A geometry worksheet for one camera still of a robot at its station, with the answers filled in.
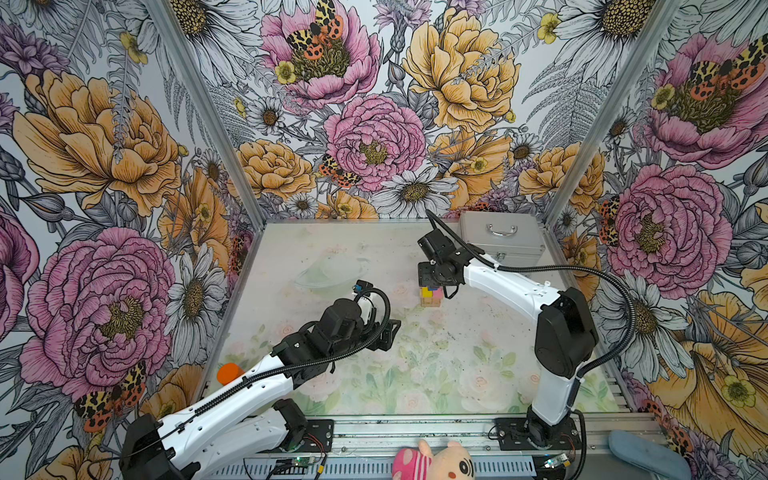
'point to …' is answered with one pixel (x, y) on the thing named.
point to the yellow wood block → (426, 293)
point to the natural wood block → (431, 302)
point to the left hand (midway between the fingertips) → (381, 327)
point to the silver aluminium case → (507, 238)
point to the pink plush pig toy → (450, 463)
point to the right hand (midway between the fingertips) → (434, 283)
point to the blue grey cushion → (661, 461)
